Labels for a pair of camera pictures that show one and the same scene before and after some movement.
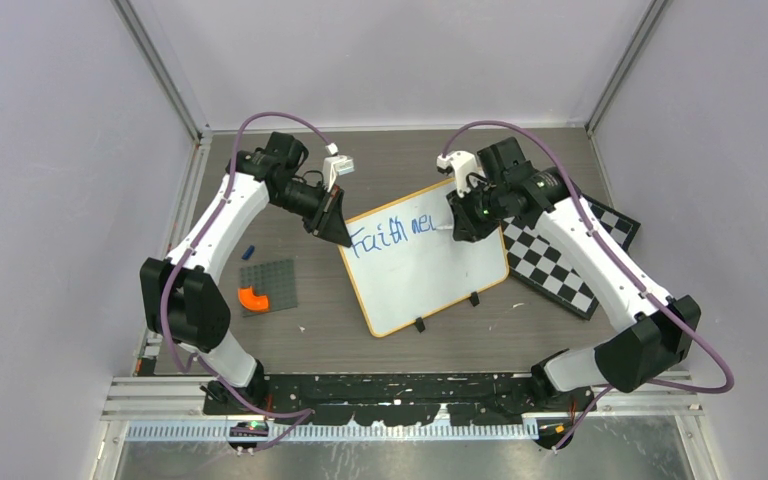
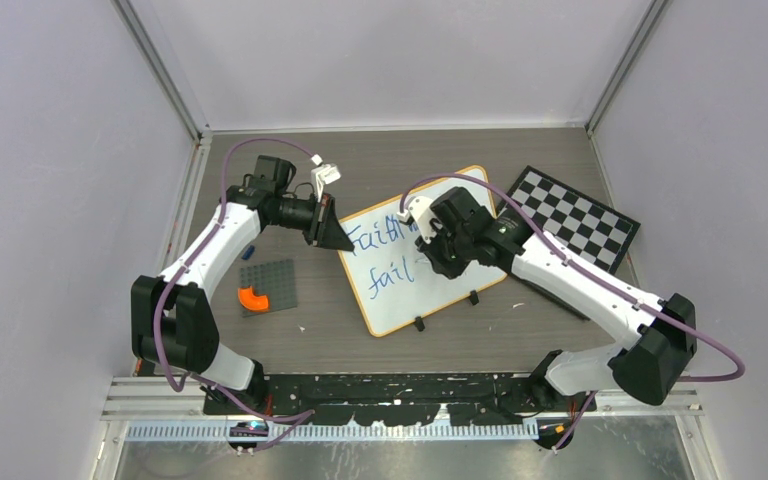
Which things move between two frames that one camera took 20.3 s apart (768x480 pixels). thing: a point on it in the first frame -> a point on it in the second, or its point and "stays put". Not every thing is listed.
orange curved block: x=250 y=301 stays put
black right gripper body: x=479 y=209 -> x=449 y=250
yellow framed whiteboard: x=403 y=269 stays put
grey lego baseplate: x=275 y=280 stays put
